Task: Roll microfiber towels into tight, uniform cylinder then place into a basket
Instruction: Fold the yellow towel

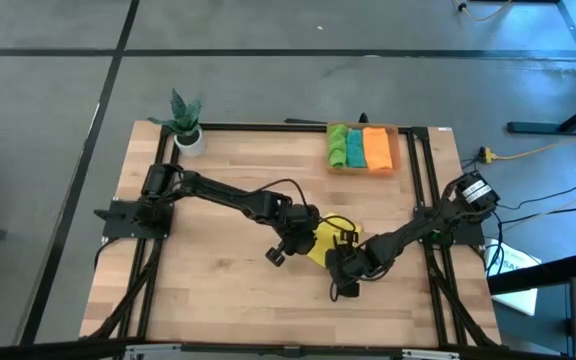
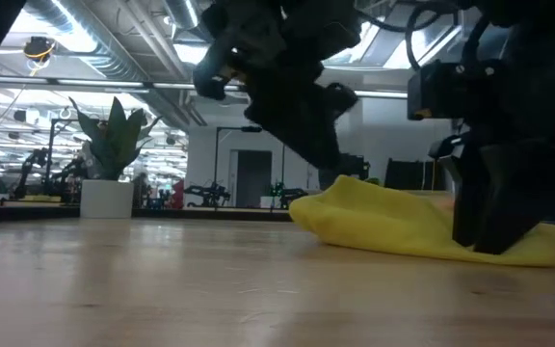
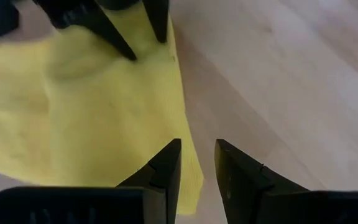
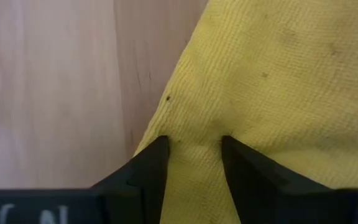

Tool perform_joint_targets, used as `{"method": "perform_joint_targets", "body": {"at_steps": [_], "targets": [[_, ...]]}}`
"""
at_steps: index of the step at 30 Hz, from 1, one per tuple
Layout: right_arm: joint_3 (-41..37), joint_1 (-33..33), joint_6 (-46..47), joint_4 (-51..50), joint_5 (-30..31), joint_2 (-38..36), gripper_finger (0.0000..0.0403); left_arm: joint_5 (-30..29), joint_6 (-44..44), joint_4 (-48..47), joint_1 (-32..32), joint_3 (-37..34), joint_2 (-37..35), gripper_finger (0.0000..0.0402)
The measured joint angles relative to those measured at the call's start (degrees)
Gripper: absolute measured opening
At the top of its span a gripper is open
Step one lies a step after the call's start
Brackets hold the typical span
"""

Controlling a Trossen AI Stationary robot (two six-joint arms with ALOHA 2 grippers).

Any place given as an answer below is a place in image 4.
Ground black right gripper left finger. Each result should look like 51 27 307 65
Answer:
0 135 170 224

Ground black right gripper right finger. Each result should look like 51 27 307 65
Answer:
221 135 358 224

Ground yellow microfiber towel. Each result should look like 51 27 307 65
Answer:
134 0 358 224

